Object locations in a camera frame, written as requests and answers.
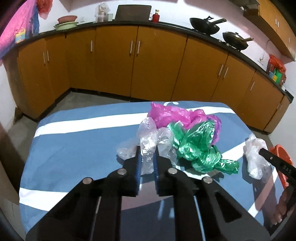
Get white plastic bag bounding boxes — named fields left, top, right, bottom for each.
left=243, top=133, right=272, bottom=183

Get green plastic bag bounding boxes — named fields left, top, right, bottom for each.
left=167, top=120, right=239, bottom=175

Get clear bubble wrap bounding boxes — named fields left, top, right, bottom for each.
left=116, top=117, right=177, bottom=175

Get purple plastic bag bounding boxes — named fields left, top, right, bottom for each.
left=147, top=102, right=222, bottom=145

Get red trash basket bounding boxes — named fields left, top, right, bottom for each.
left=269, top=144, right=293, bottom=189

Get lower orange kitchen cabinets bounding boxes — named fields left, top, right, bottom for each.
left=2, top=24, right=292, bottom=133

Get right hand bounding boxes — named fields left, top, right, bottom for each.
left=269, top=187, right=295, bottom=227

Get blue white striped tablecloth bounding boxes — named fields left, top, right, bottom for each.
left=19, top=101, right=283, bottom=231

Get orange bag with boxes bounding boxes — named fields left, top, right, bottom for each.
left=266, top=54, right=287, bottom=86

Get black countertop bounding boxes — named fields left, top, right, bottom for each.
left=14, top=21, right=295, bottom=103

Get right black wok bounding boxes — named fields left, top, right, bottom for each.
left=223, top=32, right=254, bottom=51

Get black wok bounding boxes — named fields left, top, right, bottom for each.
left=190, top=16, right=227, bottom=35
left=223, top=32, right=254, bottom=51

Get upper orange cabinets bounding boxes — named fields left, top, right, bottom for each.
left=243, top=1, right=295, bottom=61

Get left black wok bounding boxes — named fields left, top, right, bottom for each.
left=190, top=16, right=227, bottom=35

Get red bottle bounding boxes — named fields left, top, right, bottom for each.
left=152, top=9, right=160, bottom=23

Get green basin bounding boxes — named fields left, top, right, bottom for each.
left=54, top=22, right=78, bottom=31

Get clear bagged jars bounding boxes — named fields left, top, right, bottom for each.
left=94, top=2, right=113, bottom=23

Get dark cutting board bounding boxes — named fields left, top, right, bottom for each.
left=115, top=4, right=152, bottom=22

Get red bowl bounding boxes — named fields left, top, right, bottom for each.
left=57, top=15, right=77, bottom=24

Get yellow blue sponge pack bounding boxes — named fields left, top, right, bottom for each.
left=15, top=29, right=26, bottom=44

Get pink blue curtain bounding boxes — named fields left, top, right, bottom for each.
left=1, top=1, right=40, bottom=58

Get red hanging bag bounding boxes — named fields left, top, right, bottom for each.
left=36, top=0, right=53, bottom=20

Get wall socket with cable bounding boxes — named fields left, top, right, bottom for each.
left=259, top=40, right=270, bottom=64

